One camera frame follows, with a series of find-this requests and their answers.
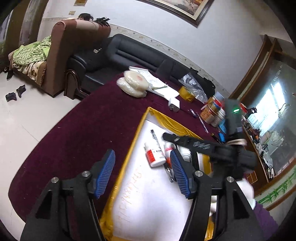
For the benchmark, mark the white bottle red band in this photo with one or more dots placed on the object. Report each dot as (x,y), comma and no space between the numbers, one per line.
(169,151)

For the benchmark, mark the white plastic wrapped rolls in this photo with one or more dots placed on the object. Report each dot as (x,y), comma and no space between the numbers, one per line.
(133,82)

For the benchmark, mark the green patterned blanket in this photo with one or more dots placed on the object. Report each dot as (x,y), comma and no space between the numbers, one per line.
(30,53)

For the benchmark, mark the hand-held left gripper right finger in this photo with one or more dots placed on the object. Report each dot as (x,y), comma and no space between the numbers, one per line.
(179,173)

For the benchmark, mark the black shoe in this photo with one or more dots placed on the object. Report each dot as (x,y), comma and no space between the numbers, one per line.
(10,97)
(9,73)
(21,90)

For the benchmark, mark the brown armchair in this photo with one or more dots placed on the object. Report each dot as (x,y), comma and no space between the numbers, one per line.
(62,58)

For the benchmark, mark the stack of coloured tape rolls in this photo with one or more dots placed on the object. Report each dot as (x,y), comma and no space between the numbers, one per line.
(217,102)

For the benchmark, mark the white red labelled bottle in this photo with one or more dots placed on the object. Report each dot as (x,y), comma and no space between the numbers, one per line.
(154,155)

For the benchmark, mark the white pen black print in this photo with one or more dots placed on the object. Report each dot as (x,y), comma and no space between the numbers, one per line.
(155,138)

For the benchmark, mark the silver blue pen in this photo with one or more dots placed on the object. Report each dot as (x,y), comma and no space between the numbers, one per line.
(200,120)

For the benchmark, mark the blue battery pack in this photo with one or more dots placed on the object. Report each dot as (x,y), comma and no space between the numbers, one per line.
(221,137)

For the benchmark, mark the white plastic tub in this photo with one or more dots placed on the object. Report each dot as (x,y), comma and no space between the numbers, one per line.
(217,118)

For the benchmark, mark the yellow taped cardboard box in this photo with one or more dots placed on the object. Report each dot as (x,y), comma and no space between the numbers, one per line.
(148,197)

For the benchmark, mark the black leather sofa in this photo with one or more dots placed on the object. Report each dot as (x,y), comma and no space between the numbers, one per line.
(129,55)

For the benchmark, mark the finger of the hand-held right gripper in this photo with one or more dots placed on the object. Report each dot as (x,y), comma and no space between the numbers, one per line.
(192,144)

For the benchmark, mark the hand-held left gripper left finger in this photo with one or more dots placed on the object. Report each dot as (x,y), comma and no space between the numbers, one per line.
(106,171)

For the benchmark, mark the yellow tape roll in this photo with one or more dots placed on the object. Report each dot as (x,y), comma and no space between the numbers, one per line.
(186,93)

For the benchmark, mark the black hair clip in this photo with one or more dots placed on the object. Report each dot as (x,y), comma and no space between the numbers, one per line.
(97,50)

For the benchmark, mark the white papers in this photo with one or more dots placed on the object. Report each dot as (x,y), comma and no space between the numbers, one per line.
(157,84)

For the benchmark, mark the clear plastic bag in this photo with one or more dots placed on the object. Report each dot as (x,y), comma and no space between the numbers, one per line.
(194,85)

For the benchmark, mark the white power adapter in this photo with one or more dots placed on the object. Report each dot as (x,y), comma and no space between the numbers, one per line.
(174,104)

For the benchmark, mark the small yellow wall plaque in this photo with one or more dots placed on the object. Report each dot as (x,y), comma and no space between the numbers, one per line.
(80,2)

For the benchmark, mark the person's right hand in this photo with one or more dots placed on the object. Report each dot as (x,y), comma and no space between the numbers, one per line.
(245,192)

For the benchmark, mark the framed wall picture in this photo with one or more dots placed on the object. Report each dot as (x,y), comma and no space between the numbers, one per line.
(185,8)

